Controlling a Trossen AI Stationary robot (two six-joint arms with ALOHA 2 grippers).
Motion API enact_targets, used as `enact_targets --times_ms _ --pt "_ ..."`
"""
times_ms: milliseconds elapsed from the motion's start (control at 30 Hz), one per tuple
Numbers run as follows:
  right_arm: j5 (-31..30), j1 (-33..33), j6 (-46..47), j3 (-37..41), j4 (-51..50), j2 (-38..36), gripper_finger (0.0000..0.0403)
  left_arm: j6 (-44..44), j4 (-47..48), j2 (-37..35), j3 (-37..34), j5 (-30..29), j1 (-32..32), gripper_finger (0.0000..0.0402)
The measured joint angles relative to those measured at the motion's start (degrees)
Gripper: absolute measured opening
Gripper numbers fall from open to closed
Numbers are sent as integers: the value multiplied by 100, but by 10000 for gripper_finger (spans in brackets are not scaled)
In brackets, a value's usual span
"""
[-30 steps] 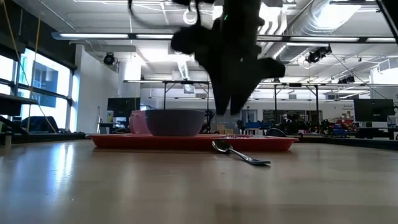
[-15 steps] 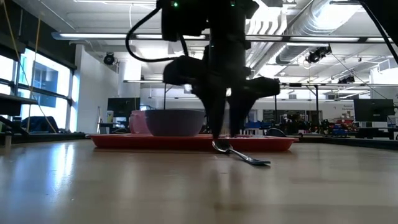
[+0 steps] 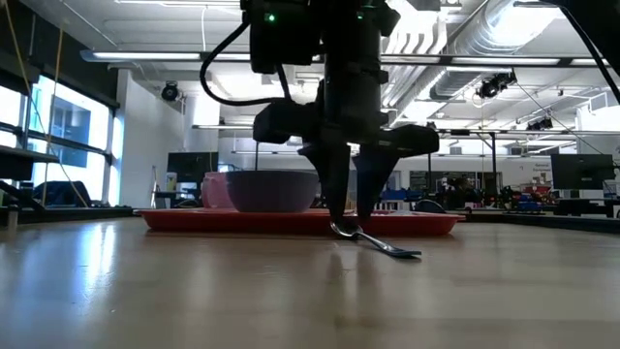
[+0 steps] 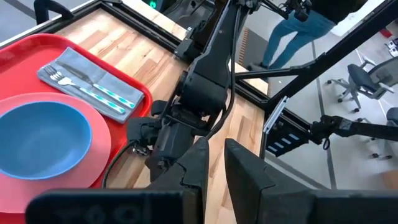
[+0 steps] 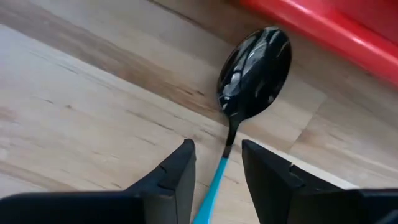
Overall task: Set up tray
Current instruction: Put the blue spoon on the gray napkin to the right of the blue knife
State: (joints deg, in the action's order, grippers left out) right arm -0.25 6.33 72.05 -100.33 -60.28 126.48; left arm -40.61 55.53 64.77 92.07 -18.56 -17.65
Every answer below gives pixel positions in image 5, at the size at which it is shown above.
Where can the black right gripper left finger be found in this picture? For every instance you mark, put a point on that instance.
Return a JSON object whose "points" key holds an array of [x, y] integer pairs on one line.
{"points": [[174, 186]]}

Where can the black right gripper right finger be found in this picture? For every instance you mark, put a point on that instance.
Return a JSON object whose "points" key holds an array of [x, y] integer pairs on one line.
{"points": [[280, 193]]}

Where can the red plastic tray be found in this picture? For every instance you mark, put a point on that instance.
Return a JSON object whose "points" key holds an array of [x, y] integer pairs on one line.
{"points": [[342, 34]]}

